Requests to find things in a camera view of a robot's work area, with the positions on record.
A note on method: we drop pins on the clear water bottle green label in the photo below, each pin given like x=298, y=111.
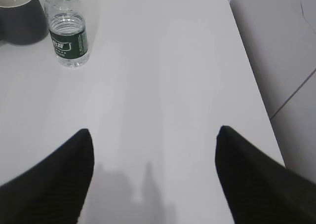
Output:
x=67, y=30

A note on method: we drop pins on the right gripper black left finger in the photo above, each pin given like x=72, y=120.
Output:
x=54, y=190

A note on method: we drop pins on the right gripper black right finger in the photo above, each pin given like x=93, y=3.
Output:
x=259, y=190

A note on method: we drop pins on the dark grey mug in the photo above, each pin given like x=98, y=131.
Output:
x=22, y=22

